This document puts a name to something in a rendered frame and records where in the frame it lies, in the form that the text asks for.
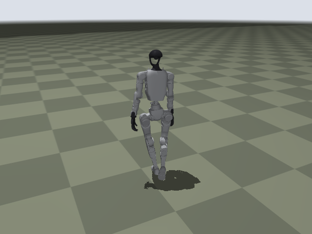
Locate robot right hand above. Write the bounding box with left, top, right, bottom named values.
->
left=171, top=109, right=174, bottom=126

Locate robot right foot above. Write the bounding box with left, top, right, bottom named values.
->
left=158, top=166, right=166, bottom=180

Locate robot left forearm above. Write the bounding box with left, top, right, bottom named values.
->
left=131, top=92, right=140, bottom=116

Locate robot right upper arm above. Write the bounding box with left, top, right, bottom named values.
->
left=166, top=72, right=174, bottom=97

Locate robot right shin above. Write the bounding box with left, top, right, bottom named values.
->
left=160, top=138, right=168, bottom=167

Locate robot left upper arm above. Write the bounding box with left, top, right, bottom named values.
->
left=136, top=71, right=147, bottom=98

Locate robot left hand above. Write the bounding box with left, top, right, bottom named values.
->
left=131, top=112, right=138, bottom=131

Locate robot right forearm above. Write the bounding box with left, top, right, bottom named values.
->
left=167, top=96, right=174, bottom=111

